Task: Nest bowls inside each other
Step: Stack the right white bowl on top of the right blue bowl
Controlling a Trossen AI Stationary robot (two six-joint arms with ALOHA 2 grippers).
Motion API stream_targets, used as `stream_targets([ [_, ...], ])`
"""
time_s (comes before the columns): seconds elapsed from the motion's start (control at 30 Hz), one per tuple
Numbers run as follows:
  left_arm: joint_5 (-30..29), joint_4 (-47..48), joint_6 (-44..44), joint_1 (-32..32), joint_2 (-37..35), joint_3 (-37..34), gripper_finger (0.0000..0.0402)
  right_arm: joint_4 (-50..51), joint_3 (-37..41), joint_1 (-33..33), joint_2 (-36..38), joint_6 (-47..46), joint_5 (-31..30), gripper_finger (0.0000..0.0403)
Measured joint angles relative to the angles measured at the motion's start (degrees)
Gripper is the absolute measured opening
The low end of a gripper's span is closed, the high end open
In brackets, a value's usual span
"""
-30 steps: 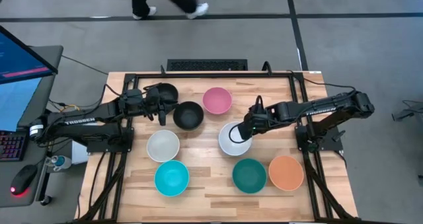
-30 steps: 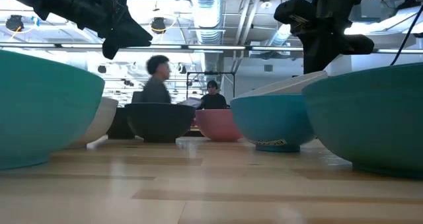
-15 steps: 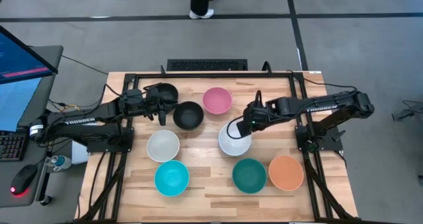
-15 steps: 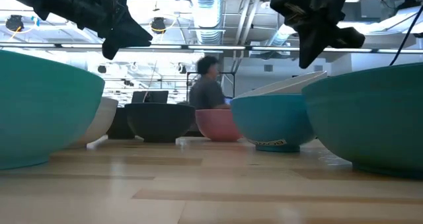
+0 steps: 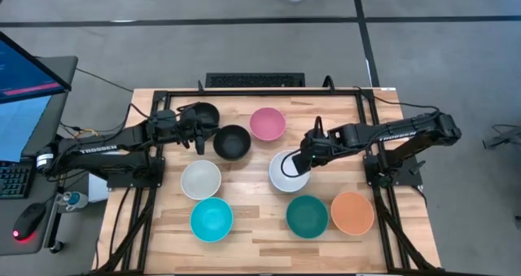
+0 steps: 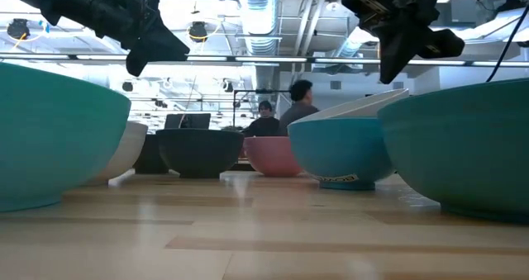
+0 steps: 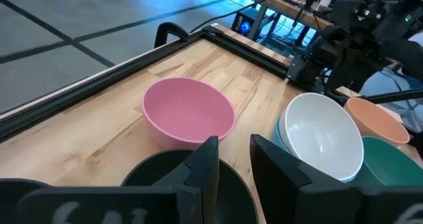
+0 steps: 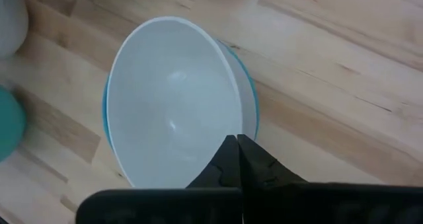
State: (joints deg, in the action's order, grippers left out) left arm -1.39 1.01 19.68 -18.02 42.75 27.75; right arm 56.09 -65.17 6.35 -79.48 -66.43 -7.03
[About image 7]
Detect black metal table frame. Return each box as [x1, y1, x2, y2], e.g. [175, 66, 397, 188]
[0, 24, 423, 142]

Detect green plastic bowl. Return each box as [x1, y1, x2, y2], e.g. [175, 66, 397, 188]
[346, 135, 423, 188]

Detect black plastic bowl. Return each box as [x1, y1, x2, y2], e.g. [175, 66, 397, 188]
[120, 149, 259, 224]

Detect white plastic bowl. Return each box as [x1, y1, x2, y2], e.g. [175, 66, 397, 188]
[279, 92, 365, 182]

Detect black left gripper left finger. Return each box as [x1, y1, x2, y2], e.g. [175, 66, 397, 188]
[153, 135, 221, 224]

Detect orange plastic bowl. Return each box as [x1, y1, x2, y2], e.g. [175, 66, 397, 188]
[343, 97, 411, 148]

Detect wooden workbench grey legs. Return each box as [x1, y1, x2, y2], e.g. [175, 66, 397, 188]
[246, 0, 334, 48]

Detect pink plastic bowl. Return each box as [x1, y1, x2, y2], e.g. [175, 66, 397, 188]
[141, 77, 237, 151]

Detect light blue plastic bowl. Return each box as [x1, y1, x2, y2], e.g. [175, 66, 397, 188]
[270, 116, 360, 184]

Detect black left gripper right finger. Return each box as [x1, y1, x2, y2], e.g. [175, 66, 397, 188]
[250, 133, 363, 224]

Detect black computer tower blue lights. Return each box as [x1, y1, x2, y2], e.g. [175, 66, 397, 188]
[230, 11, 262, 37]

